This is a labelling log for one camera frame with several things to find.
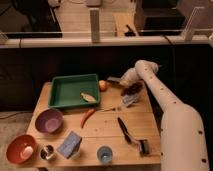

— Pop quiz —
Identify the grey board eraser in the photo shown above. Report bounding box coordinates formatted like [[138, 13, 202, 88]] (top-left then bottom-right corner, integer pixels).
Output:
[[107, 77, 121, 84]]

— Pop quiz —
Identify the small metal cup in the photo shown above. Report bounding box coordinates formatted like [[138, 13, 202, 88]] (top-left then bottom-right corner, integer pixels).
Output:
[[40, 145, 56, 161]]

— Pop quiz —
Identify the green plastic tray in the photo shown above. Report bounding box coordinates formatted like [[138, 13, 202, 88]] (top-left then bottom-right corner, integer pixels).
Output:
[[48, 74, 100, 109]]

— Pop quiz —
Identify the white post left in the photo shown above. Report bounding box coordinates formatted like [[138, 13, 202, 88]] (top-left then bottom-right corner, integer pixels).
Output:
[[90, 8, 100, 43]]

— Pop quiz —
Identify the blue sponge block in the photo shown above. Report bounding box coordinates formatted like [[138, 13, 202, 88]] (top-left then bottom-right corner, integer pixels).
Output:
[[57, 131, 82, 159]]

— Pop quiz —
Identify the brown pine cone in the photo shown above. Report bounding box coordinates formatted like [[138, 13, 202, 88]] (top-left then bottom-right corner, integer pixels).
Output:
[[121, 82, 143, 96]]

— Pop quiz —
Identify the purple bowl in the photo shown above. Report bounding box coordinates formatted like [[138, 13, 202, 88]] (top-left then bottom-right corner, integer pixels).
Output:
[[35, 109, 63, 134]]

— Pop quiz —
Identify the black handled dish brush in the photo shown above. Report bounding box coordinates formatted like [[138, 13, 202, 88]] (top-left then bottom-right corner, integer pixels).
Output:
[[117, 117, 151, 155]]

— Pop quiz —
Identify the blue grey crumpled cloth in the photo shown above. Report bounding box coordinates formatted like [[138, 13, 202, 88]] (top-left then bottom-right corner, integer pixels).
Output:
[[122, 94, 139, 107]]

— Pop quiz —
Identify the wooden table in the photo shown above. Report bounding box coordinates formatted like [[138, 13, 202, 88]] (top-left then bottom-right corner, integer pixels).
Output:
[[26, 85, 161, 167]]

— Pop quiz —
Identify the white egg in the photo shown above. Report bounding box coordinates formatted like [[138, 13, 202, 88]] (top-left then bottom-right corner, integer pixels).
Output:
[[20, 146, 34, 159]]

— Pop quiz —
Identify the red bowl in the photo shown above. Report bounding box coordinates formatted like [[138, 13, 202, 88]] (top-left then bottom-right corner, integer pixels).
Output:
[[6, 134, 37, 164]]

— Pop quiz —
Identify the orange peach fruit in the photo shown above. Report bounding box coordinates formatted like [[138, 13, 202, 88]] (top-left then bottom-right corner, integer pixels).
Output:
[[99, 80, 107, 91]]

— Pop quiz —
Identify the blue glass cup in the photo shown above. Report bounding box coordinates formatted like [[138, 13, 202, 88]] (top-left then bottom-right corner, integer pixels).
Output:
[[97, 146, 113, 164]]

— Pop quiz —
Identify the metal fork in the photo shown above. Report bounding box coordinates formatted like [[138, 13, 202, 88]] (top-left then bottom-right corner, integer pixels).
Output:
[[97, 106, 122, 112]]

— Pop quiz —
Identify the pale leaf-shaped object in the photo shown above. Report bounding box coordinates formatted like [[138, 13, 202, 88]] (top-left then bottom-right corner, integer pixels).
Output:
[[80, 92, 97, 103]]

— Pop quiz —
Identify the red chili pepper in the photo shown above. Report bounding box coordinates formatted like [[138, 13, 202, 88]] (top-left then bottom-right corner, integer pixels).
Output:
[[80, 108, 95, 128]]

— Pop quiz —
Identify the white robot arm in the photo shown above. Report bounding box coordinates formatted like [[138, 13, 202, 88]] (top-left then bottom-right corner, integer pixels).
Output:
[[120, 60, 210, 171]]

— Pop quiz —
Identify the black tool on shelf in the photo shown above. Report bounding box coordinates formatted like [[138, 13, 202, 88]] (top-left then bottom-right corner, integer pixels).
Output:
[[124, 25, 136, 37]]

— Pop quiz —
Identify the white bracket right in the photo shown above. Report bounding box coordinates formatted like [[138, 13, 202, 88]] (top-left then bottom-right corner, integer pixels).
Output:
[[182, 6, 205, 41]]

